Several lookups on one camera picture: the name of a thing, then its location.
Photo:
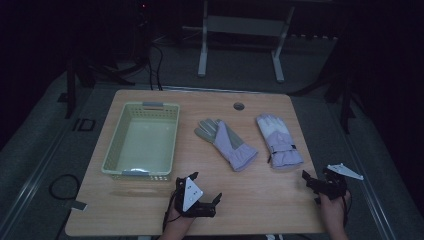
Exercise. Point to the purple and white glove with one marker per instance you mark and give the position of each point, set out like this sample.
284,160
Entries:
278,140

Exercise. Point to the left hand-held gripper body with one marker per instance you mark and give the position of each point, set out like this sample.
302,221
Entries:
191,194

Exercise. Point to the black metal stand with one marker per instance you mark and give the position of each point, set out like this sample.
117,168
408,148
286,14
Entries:
71,86

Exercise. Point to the purple glove with grey palm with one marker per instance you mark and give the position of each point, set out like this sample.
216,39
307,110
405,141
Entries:
230,143

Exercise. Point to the pale yellow plastic basket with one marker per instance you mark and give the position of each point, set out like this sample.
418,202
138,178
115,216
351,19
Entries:
143,146

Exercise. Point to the grey table grommet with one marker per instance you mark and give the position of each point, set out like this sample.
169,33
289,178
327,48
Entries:
238,106

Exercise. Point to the black tripod stand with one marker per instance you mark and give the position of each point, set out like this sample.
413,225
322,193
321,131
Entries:
345,100

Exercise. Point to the person's right hand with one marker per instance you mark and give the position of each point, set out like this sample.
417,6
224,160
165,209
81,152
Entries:
335,213

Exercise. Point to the white metal desk frame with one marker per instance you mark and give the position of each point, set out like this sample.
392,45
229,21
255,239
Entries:
245,26

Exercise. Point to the person's left hand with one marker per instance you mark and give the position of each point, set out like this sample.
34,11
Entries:
178,220

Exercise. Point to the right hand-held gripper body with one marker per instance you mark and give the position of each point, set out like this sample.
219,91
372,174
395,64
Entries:
331,188

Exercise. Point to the black floor tape marks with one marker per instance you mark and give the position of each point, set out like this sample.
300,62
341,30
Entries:
85,125

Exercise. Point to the grey tape strip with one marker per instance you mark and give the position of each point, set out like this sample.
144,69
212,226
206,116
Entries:
79,205

